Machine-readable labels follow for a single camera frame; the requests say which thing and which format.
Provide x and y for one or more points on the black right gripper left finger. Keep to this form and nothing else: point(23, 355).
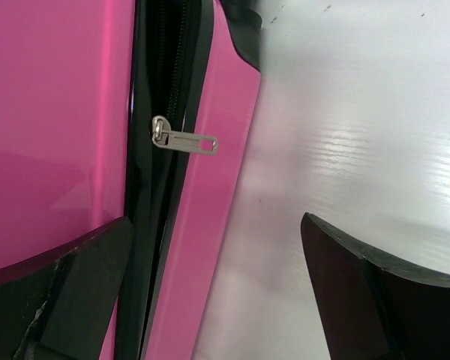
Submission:
point(58, 304)

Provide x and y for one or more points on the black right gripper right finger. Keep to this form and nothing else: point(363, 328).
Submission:
point(372, 304)

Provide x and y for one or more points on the pink kids suitcase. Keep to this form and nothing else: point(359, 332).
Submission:
point(80, 82)

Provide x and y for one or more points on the silver zipper pull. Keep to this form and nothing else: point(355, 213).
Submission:
point(164, 137)

